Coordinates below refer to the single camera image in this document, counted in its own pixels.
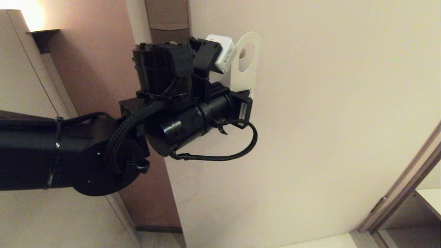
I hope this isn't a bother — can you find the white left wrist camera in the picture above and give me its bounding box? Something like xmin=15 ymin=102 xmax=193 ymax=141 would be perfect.
xmin=206 ymin=34 xmax=237 ymax=74

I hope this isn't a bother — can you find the brown metal lock plate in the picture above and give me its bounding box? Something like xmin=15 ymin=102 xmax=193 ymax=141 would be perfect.
xmin=145 ymin=0 xmax=191 ymax=44

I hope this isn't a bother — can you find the thin braided left camera cable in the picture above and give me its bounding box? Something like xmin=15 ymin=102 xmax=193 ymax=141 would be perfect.
xmin=169 ymin=119 xmax=258 ymax=162

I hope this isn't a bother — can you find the thick braided left arm cable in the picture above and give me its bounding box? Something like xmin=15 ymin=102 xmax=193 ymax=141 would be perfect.
xmin=103 ymin=77 xmax=180 ymax=170

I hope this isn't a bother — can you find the white door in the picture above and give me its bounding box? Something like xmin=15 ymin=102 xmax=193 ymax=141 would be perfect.
xmin=125 ymin=0 xmax=441 ymax=248

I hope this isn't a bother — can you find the brown door jamb panel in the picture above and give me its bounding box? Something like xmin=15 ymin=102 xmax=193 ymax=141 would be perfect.
xmin=33 ymin=0 xmax=183 ymax=229

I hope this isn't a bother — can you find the brown wooden door frame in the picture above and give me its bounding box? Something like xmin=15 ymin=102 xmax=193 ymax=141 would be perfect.
xmin=357 ymin=121 xmax=441 ymax=248

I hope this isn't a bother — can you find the white and blue door hanger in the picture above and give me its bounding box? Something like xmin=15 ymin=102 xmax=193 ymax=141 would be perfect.
xmin=229 ymin=32 xmax=261 ymax=95

